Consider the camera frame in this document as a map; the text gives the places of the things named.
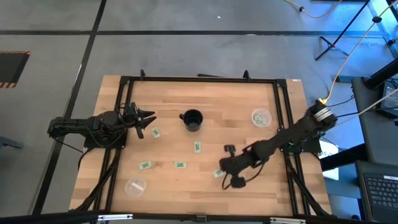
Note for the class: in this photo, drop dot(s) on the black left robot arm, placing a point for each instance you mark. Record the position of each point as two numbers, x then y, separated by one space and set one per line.
77 124

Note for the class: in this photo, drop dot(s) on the white paper sheet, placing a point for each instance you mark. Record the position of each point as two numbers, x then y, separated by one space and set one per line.
329 152

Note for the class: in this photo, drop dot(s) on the black aluminium table frame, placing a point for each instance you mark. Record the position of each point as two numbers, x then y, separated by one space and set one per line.
202 79

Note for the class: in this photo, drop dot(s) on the white sweetener packet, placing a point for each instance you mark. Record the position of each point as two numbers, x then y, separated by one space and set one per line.
136 186

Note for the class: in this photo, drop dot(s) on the green sweetener packet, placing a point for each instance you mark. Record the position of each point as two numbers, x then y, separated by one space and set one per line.
259 119
180 165
156 132
217 174
197 147
145 165

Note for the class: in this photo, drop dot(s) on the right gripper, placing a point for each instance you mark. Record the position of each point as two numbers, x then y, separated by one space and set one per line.
239 165

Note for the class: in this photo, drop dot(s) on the black laptop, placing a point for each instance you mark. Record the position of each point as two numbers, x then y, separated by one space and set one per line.
377 193

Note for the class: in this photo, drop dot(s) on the black tripod stand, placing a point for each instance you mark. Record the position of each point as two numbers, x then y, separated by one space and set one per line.
332 45

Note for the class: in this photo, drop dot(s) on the black mug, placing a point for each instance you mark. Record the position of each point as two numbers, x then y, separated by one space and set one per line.
191 119

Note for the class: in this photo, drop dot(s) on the black hazard-edged floor plate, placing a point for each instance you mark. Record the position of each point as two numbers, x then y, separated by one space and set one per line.
12 68

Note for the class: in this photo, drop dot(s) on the clear cup right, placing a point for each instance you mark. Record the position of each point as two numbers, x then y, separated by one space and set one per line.
268 113

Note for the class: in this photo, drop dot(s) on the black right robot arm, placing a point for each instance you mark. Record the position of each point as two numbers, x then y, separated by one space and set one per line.
286 137

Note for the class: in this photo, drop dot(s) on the grey chair base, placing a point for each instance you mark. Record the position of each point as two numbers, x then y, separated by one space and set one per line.
9 143

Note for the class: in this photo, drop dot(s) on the grey side table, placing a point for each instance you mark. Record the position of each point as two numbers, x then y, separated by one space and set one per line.
370 133

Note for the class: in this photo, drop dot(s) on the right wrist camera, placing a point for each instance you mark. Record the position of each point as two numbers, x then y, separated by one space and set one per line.
224 166

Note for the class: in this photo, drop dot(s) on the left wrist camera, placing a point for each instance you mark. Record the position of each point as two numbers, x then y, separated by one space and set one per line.
112 116

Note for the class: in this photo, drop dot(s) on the silver metal bracket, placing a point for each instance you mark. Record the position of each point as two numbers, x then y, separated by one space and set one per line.
287 220
115 216

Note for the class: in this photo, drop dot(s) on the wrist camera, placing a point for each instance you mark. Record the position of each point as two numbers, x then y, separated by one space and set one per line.
112 116
224 166

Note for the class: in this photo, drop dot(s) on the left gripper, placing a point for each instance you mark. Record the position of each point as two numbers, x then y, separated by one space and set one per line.
130 116

